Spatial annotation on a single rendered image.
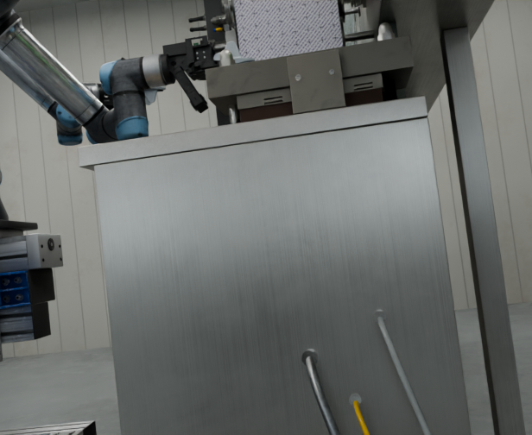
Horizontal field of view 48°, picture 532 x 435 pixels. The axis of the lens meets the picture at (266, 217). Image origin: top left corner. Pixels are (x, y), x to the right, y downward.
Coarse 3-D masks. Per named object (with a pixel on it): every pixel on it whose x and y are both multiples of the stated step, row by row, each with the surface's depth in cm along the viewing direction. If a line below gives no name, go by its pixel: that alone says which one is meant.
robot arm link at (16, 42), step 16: (16, 16) 134; (0, 32) 132; (16, 32) 134; (0, 48) 136; (16, 48) 135; (32, 48) 136; (16, 64) 138; (32, 64) 137; (48, 64) 138; (48, 80) 139; (64, 80) 140; (64, 96) 141; (80, 96) 142; (80, 112) 143; (96, 112) 144; (96, 128) 145
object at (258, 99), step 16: (352, 80) 114; (368, 80) 114; (240, 96) 117; (256, 96) 117; (272, 96) 116; (288, 96) 116; (352, 96) 114; (368, 96) 114; (240, 112) 117; (256, 112) 117; (272, 112) 116; (288, 112) 116
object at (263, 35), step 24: (336, 0) 134; (240, 24) 137; (264, 24) 136; (288, 24) 135; (312, 24) 135; (336, 24) 134; (240, 48) 137; (264, 48) 136; (288, 48) 135; (312, 48) 134
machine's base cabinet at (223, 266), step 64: (384, 128) 106; (128, 192) 112; (192, 192) 110; (256, 192) 109; (320, 192) 107; (384, 192) 105; (128, 256) 112; (192, 256) 110; (256, 256) 108; (320, 256) 106; (384, 256) 105; (128, 320) 111; (192, 320) 109; (256, 320) 108; (320, 320) 106; (448, 320) 103; (128, 384) 111; (192, 384) 109; (256, 384) 107; (384, 384) 104; (448, 384) 102
